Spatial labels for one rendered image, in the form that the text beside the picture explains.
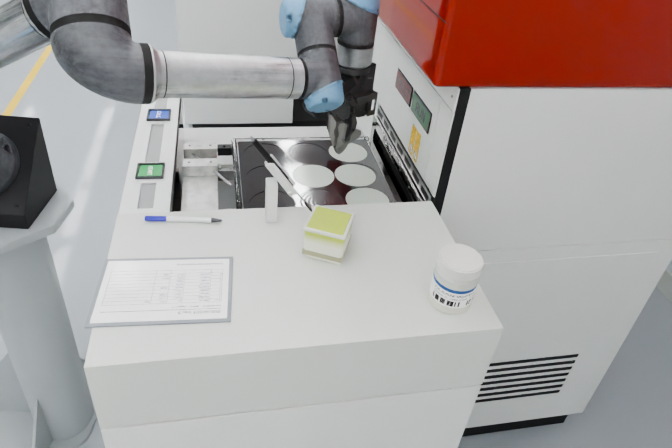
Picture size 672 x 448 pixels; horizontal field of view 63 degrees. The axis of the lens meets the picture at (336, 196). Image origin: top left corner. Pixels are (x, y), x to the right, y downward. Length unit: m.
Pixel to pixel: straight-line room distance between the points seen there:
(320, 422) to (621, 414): 1.45
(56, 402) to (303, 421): 0.98
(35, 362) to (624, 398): 1.91
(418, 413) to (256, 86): 0.64
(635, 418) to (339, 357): 1.56
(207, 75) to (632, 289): 1.23
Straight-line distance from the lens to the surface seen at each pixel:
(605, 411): 2.24
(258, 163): 1.35
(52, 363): 1.70
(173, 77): 0.92
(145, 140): 1.34
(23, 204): 1.34
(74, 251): 2.58
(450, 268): 0.86
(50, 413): 1.85
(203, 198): 1.26
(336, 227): 0.93
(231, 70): 0.94
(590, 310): 1.65
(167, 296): 0.91
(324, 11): 1.07
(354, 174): 1.33
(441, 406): 1.05
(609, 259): 1.53
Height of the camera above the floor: 1.61
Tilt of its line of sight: 35 degrees down
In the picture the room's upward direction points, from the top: 6 degrees clockwise
